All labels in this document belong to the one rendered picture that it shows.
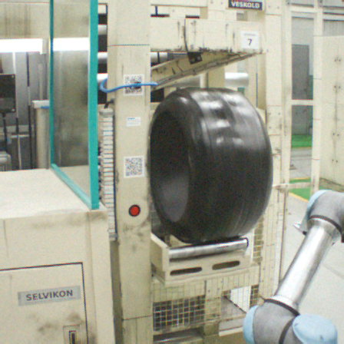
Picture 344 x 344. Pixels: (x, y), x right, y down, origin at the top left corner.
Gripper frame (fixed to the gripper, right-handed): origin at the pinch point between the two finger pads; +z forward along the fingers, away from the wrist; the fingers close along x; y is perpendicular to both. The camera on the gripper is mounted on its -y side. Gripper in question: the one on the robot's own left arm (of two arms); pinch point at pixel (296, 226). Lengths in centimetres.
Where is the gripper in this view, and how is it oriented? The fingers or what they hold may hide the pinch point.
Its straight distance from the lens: 211.1
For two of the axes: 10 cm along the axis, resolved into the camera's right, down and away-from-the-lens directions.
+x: -4.7, 4.8, -7.4
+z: -8.8, -2.2, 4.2
